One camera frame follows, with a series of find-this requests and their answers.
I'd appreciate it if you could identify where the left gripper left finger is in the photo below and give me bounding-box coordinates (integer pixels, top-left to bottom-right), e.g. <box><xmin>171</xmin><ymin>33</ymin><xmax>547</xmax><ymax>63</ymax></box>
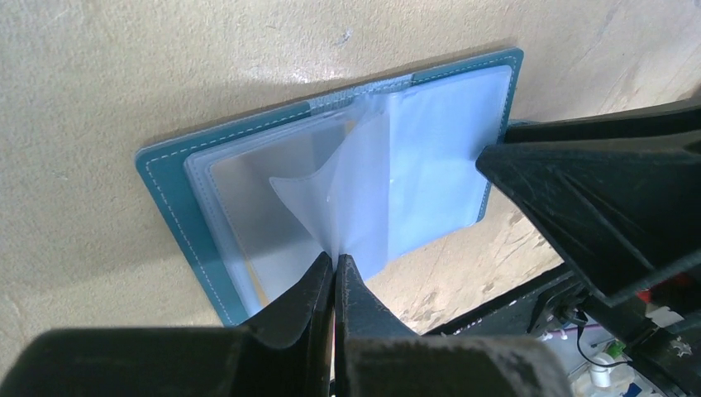
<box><xmin>1</xmin><ymin>253</ymin><xmax>333</xmax><ymax>396</ymax></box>

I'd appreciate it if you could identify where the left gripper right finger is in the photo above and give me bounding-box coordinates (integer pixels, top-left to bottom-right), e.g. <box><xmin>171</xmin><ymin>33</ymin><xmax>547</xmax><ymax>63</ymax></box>
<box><xmin>334</xmin><ymin>255</ymin><xmax>572</xmax><ymax>396</ymax></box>

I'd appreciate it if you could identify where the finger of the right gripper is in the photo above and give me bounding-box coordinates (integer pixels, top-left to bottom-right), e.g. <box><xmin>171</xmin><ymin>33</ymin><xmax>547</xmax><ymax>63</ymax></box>
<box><xmin>503</xmin><ymin>98</ymin><xmax>700</xmax><ymax>144</ymax></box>

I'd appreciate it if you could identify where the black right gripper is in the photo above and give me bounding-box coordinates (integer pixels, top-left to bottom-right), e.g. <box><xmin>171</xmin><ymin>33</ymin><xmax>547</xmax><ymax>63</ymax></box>
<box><xmin>477</xmin><ymin>136</ymin><xmax>700</xmax><ymax>396</ymax></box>

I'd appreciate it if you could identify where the teal card holder wallet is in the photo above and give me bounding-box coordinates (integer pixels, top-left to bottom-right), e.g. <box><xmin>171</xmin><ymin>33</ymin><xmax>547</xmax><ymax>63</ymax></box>
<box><xmin>135</xmin><ymin>47</ymin><xmax>523</xmax><ymax>326</ymax></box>

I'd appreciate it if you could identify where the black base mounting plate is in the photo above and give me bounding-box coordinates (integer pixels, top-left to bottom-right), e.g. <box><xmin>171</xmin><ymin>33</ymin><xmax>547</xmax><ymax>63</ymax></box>
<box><xmin>426</xmin><ymin>264</ymin><xmax>573</xmax><ymax>337</ymax></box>

